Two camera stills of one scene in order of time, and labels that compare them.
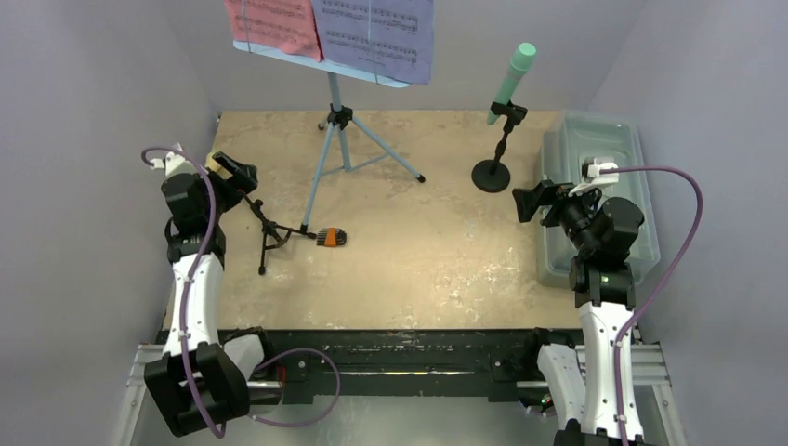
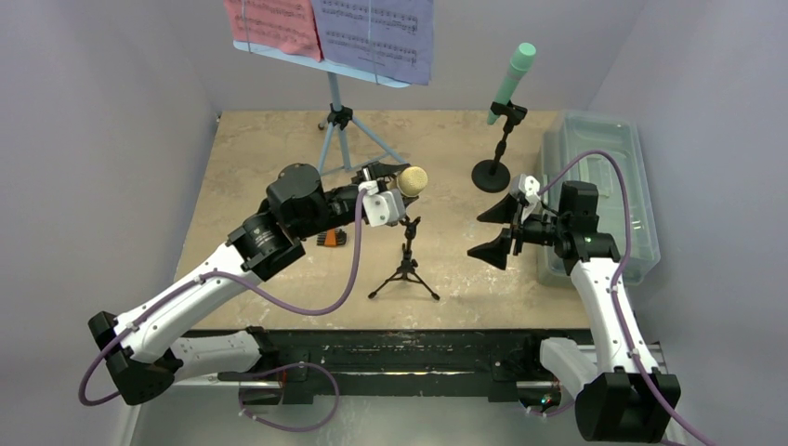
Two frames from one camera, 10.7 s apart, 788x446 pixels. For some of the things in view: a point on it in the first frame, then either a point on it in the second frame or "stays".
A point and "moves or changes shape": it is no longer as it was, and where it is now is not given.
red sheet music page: (288, 25) stays
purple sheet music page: (391, 38) stays
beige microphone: (212, 163) → (412, 180)
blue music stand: (350, 144) stays
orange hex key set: (331, 237) stays
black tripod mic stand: (274, 235) moves or changes shape
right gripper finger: (529, 201) → (494, 251)
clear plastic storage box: (571, 139) stays
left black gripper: (242, 176) → (376, 171)
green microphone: (519, 64) stays
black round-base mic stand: (492, 176) stays
